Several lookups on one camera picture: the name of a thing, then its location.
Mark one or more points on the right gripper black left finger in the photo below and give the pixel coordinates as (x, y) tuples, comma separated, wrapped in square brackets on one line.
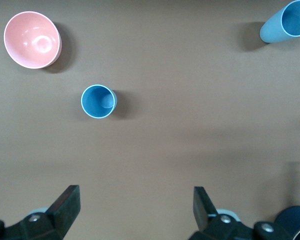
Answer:
[(62, 215)]

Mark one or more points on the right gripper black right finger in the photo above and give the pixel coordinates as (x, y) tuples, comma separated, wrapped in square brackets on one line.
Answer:
[(205, 212)]

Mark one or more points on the short blue cup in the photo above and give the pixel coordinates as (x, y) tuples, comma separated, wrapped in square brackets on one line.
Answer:
[(97, 101)]

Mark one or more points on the dark blue saucepan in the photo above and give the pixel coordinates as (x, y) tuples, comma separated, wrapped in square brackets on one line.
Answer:
[(290, 217)]

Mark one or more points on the pink bowl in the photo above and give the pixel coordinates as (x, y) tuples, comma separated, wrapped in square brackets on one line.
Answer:
[(31, 40)]

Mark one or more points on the tall blue cup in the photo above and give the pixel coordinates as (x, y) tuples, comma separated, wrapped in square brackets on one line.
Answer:
[(272, 31)]

